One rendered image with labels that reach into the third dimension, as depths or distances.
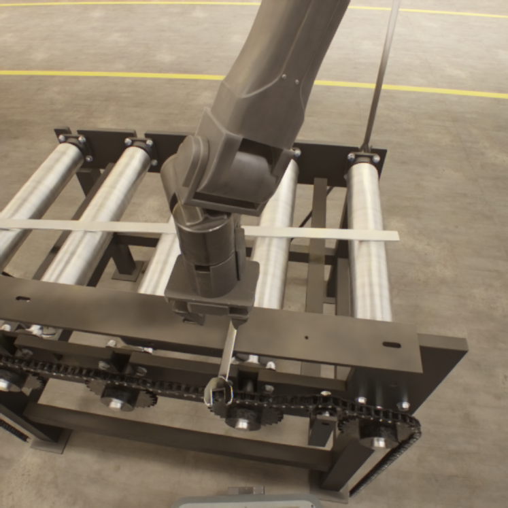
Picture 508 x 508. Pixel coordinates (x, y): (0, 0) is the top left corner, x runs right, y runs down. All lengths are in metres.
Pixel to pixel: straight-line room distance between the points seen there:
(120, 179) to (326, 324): 1.00
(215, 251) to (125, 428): 1.21
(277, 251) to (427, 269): 1.46
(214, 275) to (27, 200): 1.18
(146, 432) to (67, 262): 0.66
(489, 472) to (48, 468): 1.83
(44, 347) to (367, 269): 0.84
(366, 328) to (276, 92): 0.47
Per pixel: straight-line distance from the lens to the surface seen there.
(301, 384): 0.86
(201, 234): 0.35
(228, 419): 0.89
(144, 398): 0.97
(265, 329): 0.65
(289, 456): 1.43
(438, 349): 0.71
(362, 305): 1.03
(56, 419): 1.63
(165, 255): 1.12
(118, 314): 0.71
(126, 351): 0.97
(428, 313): 2.24
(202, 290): 0.42
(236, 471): 1.76
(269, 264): 1.06
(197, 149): 0.32
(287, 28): 0.30
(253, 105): 0.30
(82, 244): 1.25
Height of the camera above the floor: 1.73
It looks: 48 degrees down
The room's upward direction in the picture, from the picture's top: 1 degrees counter-clockwise
